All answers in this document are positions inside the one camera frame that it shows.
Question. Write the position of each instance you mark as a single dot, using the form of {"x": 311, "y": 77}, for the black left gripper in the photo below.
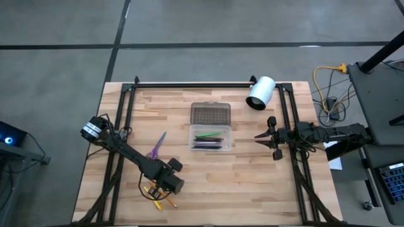
{"x": 173, "y": 184}

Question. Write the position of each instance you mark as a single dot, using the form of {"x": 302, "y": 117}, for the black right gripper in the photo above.
{"x": 284, "y": 137}

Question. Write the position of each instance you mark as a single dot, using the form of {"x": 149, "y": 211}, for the orange pencil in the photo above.
{"x": 172, "y": 202}

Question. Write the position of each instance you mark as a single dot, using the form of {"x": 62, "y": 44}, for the black pen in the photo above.
{"x": 211, "y": 139}
{"x": 206, "y": 147}

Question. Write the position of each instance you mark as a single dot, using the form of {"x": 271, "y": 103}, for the green marker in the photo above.
{"x": 208, "y": 134}

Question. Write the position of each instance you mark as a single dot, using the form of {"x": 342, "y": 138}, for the translucent purple pen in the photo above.
{"x": 205, "y": 142}

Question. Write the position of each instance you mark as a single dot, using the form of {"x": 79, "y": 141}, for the translucent plastic supply box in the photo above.
{"x": 210, "y": 115}

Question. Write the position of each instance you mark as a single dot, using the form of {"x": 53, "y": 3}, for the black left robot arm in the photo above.
{"x": 132, "y": 154}

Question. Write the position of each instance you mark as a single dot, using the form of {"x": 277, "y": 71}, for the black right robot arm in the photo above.
{"x": 341, "y": 134}

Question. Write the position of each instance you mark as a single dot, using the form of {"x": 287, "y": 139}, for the white cylindrical lamp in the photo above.
{"x": 262, "y": 91}

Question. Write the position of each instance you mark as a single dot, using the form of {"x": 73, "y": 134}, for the white paper sheet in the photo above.
{"x": 336, "y": 164}

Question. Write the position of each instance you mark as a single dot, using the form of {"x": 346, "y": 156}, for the black power adapter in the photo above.
{"x": 332, "y": 104}

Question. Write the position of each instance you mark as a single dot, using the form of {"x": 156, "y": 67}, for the dark grey workstation cart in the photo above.
{"x": 375, "y": 101}

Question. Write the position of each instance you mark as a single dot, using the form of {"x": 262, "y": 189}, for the caster wheel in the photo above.
{"x": 367, "y": 205}

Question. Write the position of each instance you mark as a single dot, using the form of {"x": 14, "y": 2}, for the backlit keyboard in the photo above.
{"x": 393, "y": 183}

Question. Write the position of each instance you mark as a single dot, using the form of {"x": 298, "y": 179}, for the black pole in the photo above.
{"x": 383, "y": 52}

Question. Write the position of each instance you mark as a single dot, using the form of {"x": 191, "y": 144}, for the computer with blue light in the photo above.
{"x": 9, "y": 135}

